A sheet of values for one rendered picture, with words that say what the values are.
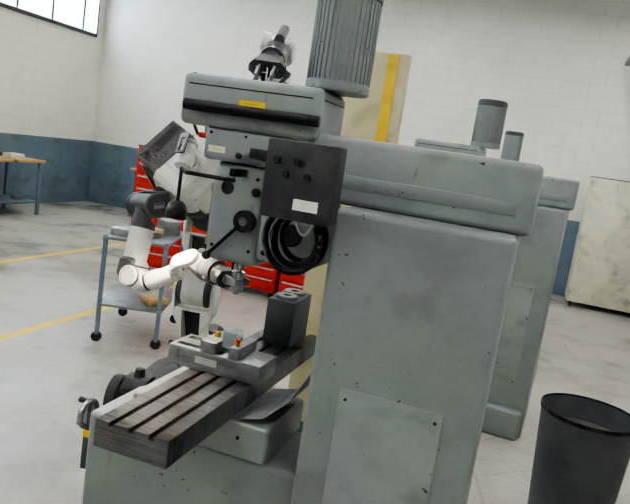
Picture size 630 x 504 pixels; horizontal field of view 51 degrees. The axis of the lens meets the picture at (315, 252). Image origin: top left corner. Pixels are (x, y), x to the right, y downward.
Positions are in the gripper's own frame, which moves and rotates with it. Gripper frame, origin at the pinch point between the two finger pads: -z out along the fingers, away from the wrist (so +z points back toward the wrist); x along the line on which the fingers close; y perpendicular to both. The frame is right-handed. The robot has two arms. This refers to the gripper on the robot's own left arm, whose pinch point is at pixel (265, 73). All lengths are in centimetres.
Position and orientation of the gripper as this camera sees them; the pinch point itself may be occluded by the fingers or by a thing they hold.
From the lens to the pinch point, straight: 218.9
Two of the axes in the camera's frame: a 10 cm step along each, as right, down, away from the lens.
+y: 0.8, -7.7, -6.3
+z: 1.6, -6.1, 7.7
